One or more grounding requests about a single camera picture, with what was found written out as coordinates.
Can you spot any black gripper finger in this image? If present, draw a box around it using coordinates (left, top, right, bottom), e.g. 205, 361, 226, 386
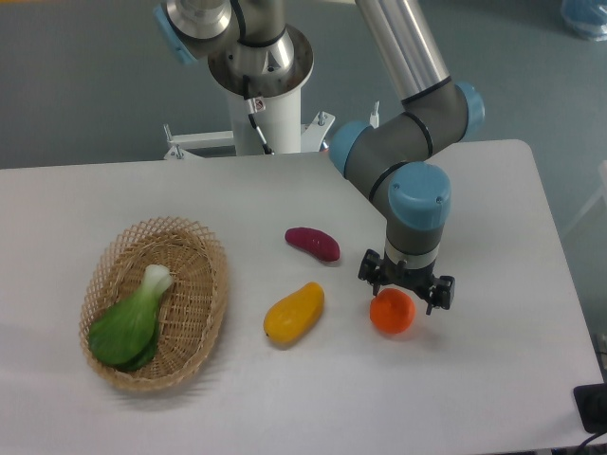
423, 275, 455, 316
358, 249, 385, 297

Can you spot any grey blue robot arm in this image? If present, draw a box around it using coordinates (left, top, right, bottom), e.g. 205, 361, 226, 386
154, 1, 485, 309

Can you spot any green bok choy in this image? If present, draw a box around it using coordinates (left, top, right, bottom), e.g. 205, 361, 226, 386
88, 264, 173, 372

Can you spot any black device at table edge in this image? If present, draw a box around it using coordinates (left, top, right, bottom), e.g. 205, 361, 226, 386
573, 383, 606, 433

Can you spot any blue plastic bag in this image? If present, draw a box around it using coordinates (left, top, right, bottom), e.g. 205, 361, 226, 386
561, 0, 606, 42

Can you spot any black cable on pedestal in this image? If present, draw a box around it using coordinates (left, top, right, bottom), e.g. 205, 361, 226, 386
242, 74, 275, 155

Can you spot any orange fruit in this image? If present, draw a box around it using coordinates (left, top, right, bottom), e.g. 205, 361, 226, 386
369, 288, 416, 335

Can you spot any purple sweet potato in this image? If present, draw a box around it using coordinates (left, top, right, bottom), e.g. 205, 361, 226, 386
285, 227, 340, 263

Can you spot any yellow mango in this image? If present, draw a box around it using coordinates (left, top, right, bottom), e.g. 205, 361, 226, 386
263, 282, 324, 346

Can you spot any woven wicker basket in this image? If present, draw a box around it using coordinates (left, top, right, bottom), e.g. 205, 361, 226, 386
79, 217, 229, 392

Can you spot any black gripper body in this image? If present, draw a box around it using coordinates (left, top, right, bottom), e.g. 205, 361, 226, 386
381, 246, 436, 300

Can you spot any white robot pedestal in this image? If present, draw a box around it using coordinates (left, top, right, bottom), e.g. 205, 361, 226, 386
162, 26, 383, 161

